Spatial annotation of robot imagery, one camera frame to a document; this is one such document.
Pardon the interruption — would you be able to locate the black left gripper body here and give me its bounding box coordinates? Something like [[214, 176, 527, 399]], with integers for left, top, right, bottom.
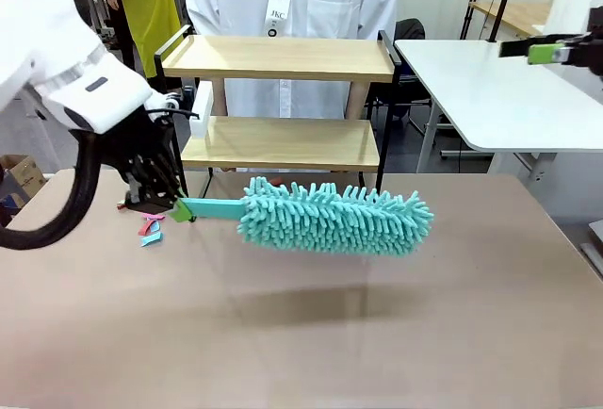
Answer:
[[110, 106, 178, 171]]

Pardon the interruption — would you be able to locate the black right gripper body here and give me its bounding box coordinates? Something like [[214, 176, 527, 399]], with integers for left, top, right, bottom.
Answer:
[[564, 26, 603, 81]]

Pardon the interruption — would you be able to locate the turquoise microfibre duster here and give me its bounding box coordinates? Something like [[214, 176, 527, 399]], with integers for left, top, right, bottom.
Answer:
[[181, 175, 435, 259]]

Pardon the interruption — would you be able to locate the wooden shelf black frame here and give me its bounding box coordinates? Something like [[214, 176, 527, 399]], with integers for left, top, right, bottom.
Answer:
[[154, 25, 402, 203]]

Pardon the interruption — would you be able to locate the person's left forearm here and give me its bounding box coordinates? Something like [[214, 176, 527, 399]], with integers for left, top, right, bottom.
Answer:
[[347, 81, 369, 122]]

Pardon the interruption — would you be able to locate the person's right forearm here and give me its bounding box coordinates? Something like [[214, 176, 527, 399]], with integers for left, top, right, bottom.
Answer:
[[210, 77, 227, 119]]

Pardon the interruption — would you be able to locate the wooden background desk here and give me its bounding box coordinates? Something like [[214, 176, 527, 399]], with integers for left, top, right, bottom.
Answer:
[[468, 1, 552, 43]]

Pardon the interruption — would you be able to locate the large white table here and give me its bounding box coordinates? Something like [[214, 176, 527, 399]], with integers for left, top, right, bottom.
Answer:
[[394, 39, 603, 188]]

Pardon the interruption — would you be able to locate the black chair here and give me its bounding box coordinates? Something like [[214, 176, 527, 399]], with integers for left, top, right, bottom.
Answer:
[[365, 17, 433, 139]]

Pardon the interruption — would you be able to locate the cardboard box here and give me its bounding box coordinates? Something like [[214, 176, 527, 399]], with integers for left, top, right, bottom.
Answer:
[[0, 154, 48, 207]]

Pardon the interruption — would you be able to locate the person in white coat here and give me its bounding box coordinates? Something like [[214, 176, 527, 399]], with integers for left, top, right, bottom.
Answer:
[[186, 0, 399, 174]]

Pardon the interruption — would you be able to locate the white name badge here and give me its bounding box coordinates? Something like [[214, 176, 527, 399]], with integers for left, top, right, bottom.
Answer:
[[264, 0, 293, 39]]

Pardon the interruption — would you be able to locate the thick black cable hose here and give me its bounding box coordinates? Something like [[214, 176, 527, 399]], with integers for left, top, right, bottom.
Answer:
[[0, 128, 103, 253]]

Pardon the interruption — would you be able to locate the grey metal frame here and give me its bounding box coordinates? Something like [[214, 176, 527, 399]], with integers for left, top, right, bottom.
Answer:
[[579, 220, 603, 283]]

